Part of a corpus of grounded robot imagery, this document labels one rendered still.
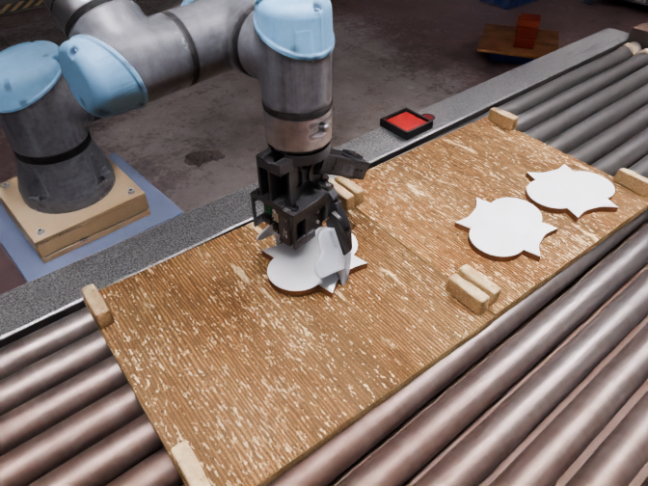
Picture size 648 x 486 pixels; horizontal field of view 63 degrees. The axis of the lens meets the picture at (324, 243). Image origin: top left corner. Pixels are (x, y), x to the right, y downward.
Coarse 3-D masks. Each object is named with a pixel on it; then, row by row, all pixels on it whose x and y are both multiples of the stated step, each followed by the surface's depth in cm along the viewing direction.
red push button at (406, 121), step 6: (402, 114) 108; (408, 114) 108; (390, 120) 107; (396, 120) 107; (402, 120) 107; (408, 120) 107; (414, 120) 107; (420, 120) 107; (402, 126) 105; (408, 126) 105; (414, 126) 105
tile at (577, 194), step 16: (528, 176) 89; (544, 176) 88; (560, 176) 88; (576, 176) 88; (592, 176) 88; (528, 192) 85; (544, 192) 85; (560, 192) 85; (576, 192) 85; (592, 192) 85; (608, 192) 85; (544, 208) 83; (560, 208) 82; (576, 208) 82; (592, 208) 82; (608, 208) 83
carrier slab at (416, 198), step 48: (432, 144) 98; (480, 144) 98; (528, 144) 98; (384, 192) 87; (432, 192) 87; (480, 192) 87; (624, 192) 87; (432, 240) 78; (576, 240) 78; (528, 288) 71
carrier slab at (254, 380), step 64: (192, 256) 75; (256, 256) 75; (384, 256) 75; (128, 320) 66; (192, 320) 66; (256, 320) 66; (320, 320) 66; (384, 320) 66; (448, 320) 66; (192, 384) 60; (256, 384) 60; (320, 384) 60; (384, 384) 60; (192, 448) 54; (256, 448) 54
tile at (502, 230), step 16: (480, 208) 82; (496, 208) 82; (512, 208) 82; (528, 208) 82; (464, 224) 79; (480, 224) 79; (496, 224) 79; (512, 224) 79; (528, 224) 79; (544, 224) 79; (480, 240) 76; (496, 240) 76; (512, 240) 76; (528, 240) 76; (496, 256) 74; (512, 256) 74; (528, 256) 75
